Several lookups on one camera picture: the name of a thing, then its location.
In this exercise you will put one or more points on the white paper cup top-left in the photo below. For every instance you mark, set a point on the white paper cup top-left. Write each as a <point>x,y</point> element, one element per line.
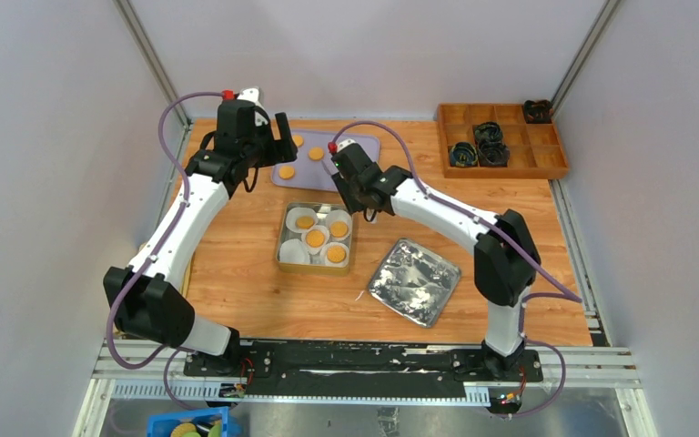
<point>294,213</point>

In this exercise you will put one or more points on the white paper cup bottom-left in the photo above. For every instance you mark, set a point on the white paper cup bottom-left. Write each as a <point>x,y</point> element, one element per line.
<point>294,251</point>

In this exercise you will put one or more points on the white paper cup centre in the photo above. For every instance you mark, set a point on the white paper cup centre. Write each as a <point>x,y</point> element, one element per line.
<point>324,230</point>

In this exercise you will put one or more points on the orange wooden compartment box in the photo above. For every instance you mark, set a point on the orange wooden compartment box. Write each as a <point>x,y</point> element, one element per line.
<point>536,151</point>

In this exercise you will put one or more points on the yellow folded cloth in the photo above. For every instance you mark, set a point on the yellow folded cloth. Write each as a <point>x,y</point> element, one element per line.
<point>156,306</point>

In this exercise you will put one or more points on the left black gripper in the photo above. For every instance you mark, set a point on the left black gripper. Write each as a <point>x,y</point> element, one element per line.
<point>279,150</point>

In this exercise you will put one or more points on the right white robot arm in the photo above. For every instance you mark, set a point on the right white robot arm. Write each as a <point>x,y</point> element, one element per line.
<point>504,256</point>

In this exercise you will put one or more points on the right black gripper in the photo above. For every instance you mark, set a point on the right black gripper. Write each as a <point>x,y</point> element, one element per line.
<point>353,206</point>

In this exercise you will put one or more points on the square metal cookie tin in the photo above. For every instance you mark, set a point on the square metal cookie tin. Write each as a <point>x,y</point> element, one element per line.
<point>316,266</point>

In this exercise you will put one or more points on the black cable coil corner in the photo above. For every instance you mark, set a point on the black cable coil corner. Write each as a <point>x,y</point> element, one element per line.
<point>537,111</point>

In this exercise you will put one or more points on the white paper cup bottom-right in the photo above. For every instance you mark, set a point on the white paper cup bottom-right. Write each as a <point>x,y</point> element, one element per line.
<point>331,265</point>

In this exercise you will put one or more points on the lavender plastic tray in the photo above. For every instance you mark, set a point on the lavender plastic tray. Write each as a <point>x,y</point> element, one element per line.
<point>309,173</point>

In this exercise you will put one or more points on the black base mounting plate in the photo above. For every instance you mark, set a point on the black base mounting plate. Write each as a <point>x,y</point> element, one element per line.
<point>365,370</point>

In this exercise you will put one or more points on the blue plastic bin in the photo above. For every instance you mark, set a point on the blue plastic bin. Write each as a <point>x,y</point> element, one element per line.
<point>203,422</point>

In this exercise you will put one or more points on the metal tongs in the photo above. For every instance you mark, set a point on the metal tongs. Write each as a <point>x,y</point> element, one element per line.
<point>328,167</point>

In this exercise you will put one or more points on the white paper cup top-right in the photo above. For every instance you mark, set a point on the white paper cup top-right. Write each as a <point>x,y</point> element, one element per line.
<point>339,215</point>

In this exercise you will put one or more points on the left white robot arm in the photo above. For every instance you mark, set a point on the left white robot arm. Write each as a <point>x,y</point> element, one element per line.
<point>195,206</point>

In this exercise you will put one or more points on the silver tin lid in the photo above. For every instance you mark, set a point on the silver tin lid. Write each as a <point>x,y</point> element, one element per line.
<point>414,282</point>

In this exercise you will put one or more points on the round orange cookie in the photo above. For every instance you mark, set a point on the round orange cookie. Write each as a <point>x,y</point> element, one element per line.
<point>316,153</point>
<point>287,172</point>
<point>304,222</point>
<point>339,229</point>
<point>336,254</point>
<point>297,140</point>
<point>315,239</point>

